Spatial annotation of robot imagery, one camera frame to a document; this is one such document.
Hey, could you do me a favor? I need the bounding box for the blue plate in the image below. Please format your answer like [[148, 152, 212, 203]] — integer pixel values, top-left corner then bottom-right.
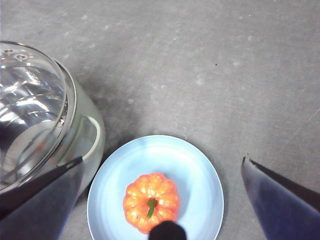
[[86, 134, 225, 240]]

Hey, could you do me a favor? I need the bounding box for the pale green electric steamer pot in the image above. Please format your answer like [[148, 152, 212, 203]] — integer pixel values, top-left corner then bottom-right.
[[56, 81, 106, 198]]

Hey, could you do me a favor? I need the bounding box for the glass lid with green knob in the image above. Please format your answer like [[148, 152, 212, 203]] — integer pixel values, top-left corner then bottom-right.
[[0, 41, 77, 195]]

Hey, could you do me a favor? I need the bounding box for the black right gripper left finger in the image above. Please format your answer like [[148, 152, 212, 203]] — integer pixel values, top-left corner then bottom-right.
[[0, 156, 85, 240]]

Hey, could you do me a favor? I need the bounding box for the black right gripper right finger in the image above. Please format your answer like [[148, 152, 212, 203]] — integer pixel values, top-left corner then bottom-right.
[[240, 153, 320, 240]]

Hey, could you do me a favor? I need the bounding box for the small orange pumpkin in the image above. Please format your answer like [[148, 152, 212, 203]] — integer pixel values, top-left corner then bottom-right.
[[122, 172, 181, 235]]

